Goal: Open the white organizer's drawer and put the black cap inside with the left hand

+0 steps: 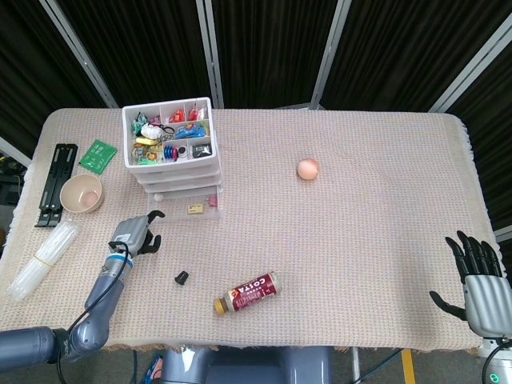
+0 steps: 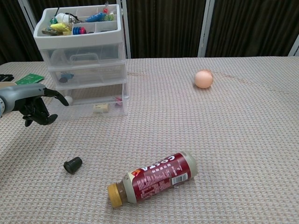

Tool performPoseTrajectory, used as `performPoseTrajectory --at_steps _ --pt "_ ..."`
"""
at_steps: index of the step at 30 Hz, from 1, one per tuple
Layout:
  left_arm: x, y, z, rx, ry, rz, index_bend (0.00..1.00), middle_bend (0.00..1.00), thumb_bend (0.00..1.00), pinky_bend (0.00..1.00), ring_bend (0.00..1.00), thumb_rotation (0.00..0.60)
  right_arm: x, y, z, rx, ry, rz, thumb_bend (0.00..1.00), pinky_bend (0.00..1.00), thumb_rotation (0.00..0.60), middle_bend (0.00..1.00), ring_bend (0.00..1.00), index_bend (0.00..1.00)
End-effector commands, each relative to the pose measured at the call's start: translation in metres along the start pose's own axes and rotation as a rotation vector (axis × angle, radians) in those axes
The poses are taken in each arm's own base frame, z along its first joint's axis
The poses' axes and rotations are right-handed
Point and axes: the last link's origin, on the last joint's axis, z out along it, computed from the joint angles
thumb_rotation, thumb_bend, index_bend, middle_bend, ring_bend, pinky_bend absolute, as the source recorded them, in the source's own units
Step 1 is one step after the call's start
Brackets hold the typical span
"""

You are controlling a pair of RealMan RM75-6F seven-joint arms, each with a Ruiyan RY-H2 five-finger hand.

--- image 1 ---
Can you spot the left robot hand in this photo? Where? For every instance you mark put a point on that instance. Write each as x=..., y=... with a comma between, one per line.
x=130, y=234

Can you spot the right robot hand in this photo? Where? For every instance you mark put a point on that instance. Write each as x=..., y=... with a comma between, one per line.
x=488, y=306

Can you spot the black rubber cap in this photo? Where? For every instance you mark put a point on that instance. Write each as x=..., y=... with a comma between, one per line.
x=182, y=277

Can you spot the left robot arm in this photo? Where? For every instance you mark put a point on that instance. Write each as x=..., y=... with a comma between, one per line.
x=100, y=300

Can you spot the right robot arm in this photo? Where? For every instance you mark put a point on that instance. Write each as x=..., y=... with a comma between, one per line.
x=500, y=366

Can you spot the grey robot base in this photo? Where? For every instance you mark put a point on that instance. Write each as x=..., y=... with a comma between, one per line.
x=248, y=366

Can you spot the beige bowl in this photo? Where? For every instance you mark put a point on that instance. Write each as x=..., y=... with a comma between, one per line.
x=72, y=200

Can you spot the colourful cartoon packet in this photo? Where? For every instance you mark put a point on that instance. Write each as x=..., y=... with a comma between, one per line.
x=145, y=153

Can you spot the green sachet packet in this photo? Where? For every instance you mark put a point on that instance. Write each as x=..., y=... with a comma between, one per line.
x=98, y=157

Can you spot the clear plastic tube bundle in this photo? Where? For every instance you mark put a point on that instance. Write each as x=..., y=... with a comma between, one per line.
x=44, y=258

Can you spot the blue disc stack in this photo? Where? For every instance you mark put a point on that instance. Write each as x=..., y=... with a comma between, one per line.
x=169, y=152

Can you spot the yellow candy packet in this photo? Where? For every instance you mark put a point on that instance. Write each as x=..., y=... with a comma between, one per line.
x=145, y=141

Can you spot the black folding stand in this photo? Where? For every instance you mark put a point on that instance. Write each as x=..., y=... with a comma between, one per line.
x=60, y=168

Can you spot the black white round cap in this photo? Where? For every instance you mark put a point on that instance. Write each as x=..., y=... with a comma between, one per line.
x=182, y=152

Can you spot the green candy wrapper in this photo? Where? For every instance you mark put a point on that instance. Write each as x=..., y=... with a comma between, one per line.
x=140, y=120

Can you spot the blue snack packet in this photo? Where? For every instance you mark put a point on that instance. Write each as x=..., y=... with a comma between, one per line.
x=188, y=131

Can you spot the red snack packet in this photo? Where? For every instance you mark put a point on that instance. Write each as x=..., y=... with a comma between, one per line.
x=176, y=116

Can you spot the red Costa coffee bottle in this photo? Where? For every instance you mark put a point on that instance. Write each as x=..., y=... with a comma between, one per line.
x=252, y=293

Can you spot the red white packet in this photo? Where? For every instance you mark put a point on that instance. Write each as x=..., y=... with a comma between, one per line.
x=195, y=113

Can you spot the colourful printed bag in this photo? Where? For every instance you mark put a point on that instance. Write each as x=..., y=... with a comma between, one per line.
x=154, y=370

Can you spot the metal table leg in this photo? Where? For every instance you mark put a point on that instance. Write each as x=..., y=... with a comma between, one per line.
x=355, y=364

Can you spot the beige woven tablecloth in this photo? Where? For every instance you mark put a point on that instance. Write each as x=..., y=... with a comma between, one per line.
x=300, y=232

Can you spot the brown eggshell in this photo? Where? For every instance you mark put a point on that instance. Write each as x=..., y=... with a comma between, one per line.
x=308, y=169

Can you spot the aluminium partition post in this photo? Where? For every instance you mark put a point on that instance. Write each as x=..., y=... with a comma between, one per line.
x=472, y=67
x=14, y=153
x=331, y=52
x=81, y=54
x=210, y=52
x=504, y=233

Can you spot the white drawer organizer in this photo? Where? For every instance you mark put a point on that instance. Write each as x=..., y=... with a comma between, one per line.
x=128, y=158

